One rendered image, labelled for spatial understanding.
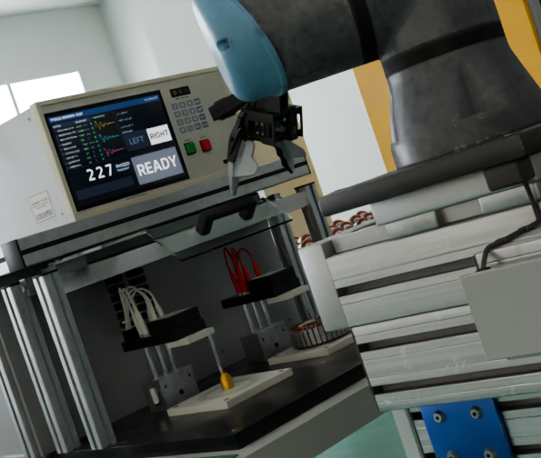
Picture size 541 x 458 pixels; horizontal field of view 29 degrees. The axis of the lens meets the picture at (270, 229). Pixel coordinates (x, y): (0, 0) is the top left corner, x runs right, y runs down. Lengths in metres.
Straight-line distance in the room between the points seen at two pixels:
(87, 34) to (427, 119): 9.17
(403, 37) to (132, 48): 9.02
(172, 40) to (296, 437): 4.73
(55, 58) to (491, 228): 8.92
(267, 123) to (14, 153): 0.44
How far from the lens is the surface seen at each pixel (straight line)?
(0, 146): 1.86
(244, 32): 0.94
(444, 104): 0.94
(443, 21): 0.95
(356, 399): 1.52
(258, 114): 1.69
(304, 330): 1.81
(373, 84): 5.74
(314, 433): 1.45
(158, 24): 6.09
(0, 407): 1.85
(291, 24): 0.94
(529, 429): 1.04
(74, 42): 9.93
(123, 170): 1.81
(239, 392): 1.63
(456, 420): 1.07
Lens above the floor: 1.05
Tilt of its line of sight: 2 degrees down
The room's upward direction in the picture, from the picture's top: 19 degrees counter-clockwise
